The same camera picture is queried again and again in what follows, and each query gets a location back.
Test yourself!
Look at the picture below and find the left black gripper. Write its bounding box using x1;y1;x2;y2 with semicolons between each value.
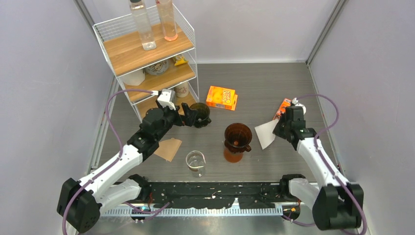
155;103;197;141

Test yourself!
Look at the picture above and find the white paper coffee filter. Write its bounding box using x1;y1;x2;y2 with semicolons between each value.
254;119;278;150

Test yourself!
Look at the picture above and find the amber brown glass dripper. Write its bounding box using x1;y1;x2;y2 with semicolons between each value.
224;123;253;153

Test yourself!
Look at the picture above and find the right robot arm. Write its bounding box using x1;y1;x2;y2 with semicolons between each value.
273;106;364;231

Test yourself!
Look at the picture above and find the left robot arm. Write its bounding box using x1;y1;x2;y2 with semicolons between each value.
57;103;198;235

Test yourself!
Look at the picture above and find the dark green glass dripper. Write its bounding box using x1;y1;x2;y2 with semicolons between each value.
190;102;211;128

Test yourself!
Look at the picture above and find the brown paper coffee filter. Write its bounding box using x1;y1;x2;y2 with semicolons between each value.
154;138;182;162

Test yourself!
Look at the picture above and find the orange photo printed package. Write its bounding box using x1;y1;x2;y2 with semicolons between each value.
274;98;291;119

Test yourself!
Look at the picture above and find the orange sponge box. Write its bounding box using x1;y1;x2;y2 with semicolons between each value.
206;86;238;111

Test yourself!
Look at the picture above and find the clear glass carafe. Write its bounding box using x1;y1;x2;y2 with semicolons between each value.
185;150;206;178

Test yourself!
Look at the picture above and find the cartoon printed round tin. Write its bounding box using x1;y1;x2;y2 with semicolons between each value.
144;59;170;76

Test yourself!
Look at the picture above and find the yellow snack bag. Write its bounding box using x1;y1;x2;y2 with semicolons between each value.
172;54;188;66

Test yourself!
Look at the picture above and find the amber glass carafe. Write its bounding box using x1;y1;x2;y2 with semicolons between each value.
223;148;243;163

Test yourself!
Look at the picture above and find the white cup on shelf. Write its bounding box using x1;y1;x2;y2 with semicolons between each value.
121;69;145;86

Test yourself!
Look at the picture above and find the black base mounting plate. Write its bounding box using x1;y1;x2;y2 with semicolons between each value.
130;182;299;210

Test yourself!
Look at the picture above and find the pink tinted tall bottle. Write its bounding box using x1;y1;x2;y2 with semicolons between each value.
155;0;178;42

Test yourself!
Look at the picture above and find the clear tall bottle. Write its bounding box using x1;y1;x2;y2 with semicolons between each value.
129;0;157;51

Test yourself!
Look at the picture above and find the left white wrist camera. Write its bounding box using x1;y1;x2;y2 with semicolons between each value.
157;89;176;111

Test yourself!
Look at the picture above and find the white wire wooden shelf rack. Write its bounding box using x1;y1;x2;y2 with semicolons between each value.
93;6;200;120

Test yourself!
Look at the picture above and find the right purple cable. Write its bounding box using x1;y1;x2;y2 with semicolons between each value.
282;93;368;235

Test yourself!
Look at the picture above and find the purple cable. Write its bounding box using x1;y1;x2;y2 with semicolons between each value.
61;89;171;235
282;93;368;235

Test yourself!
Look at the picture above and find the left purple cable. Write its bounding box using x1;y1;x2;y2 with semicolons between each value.
61;89;171;235

